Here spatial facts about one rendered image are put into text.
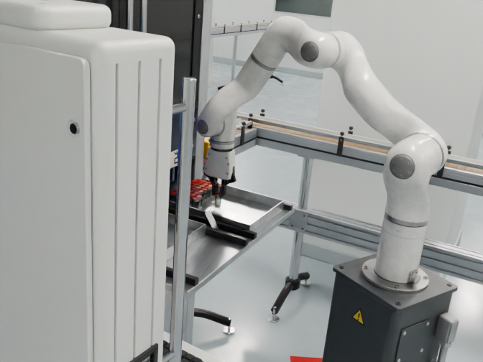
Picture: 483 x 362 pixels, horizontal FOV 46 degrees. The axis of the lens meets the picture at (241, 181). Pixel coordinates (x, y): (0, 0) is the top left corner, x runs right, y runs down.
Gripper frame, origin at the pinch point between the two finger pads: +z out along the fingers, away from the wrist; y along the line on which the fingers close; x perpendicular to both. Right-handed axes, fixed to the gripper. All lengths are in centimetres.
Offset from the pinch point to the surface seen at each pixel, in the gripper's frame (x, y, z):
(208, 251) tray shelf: -31.5, 15.1, 5.8
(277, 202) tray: 10.9, 17.7, 3.8
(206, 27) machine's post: 14, -17, -52
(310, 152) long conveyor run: 88, 0, 7
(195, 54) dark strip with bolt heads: 8.8, -17.7, -43.2
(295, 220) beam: 90, -4, 45
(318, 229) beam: 90, 9, 47
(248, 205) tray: 6.1, 8.9, 5.7
